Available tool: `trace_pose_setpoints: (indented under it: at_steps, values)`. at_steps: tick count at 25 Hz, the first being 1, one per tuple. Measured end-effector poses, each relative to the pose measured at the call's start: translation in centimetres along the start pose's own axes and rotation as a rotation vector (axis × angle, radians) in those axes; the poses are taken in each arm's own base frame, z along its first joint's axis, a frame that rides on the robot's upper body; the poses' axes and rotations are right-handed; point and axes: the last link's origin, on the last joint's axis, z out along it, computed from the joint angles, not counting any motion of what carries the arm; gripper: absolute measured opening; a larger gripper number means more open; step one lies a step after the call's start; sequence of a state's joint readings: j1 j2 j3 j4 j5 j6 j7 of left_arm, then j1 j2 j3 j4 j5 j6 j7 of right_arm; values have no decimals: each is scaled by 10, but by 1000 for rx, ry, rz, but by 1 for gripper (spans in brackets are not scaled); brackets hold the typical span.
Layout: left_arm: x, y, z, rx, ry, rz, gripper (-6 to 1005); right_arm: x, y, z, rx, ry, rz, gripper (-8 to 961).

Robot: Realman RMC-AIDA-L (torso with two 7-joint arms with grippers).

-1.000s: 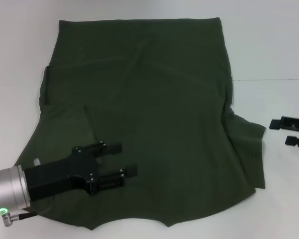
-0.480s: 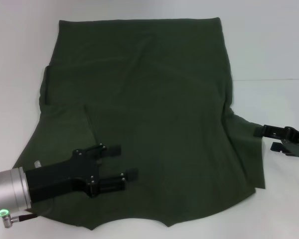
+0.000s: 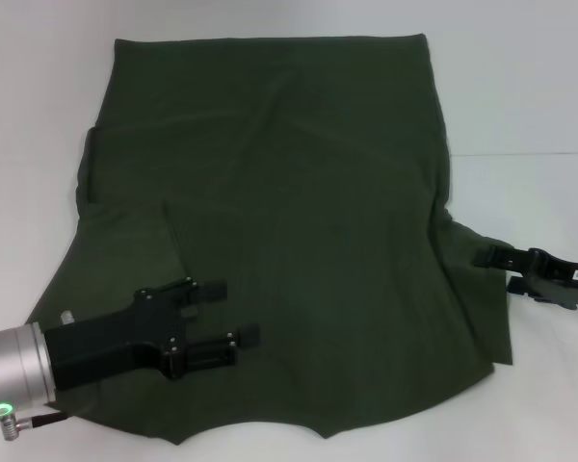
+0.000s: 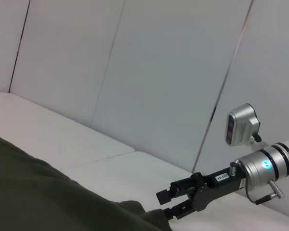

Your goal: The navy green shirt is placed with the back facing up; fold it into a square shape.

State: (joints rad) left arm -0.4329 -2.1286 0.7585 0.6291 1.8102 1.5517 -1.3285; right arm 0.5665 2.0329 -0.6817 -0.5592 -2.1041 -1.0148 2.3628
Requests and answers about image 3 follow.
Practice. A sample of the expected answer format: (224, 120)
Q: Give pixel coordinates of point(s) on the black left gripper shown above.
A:
(101, 341)

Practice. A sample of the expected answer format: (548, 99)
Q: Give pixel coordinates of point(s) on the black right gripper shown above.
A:
(559, 284)

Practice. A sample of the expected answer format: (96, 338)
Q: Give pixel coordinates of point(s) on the dark green shirt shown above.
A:
(294, 192)

